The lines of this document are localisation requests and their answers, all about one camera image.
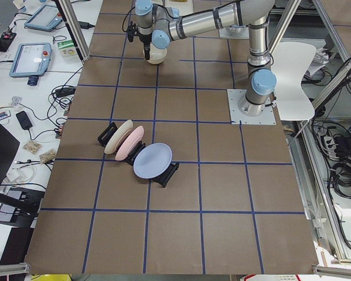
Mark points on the black power adapter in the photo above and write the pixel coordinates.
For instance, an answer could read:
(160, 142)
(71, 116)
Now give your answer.
(85, 25)

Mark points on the black monitor stand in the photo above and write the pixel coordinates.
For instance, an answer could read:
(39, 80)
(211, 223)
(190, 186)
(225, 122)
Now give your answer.
(19, 206)

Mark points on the pink plate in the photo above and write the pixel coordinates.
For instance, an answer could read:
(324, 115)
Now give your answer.
(131, 141)

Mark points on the aluminium frame post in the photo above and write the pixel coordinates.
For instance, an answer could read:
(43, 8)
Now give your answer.
(70, 19)

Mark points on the near blue teach pendant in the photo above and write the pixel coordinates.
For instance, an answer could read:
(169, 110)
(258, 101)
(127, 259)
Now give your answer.
(31, 59)

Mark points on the black smartphone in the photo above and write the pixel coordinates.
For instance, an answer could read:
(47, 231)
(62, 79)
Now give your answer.
(24, 120)

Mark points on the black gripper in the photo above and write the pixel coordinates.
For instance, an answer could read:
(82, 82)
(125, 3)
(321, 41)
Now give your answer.
(145, 40)

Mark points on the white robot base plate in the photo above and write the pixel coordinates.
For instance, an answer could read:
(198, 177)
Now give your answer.
(244, 113)

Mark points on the blue teach pendant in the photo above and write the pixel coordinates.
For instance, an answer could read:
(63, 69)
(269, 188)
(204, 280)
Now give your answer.
(31, 59)
(46, 18)

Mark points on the green white small box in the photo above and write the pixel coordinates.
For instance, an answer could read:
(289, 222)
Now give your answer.
(66, 48)

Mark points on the white ceramic bowl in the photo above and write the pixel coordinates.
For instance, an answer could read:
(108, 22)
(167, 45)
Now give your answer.
(156, 55)

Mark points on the black dish rack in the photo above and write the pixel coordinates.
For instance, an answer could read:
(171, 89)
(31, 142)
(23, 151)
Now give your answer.
(162, 179)

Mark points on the far blue teach pendant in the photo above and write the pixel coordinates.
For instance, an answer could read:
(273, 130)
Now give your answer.
(46, 18)

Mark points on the beige plate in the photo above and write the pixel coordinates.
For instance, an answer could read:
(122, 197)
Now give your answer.
(118, 137)

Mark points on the lavender blue plate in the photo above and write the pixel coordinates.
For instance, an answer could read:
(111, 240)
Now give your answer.
(152, 160)

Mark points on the white plastic chair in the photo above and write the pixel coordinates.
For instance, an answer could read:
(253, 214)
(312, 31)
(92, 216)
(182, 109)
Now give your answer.
(291, 61)

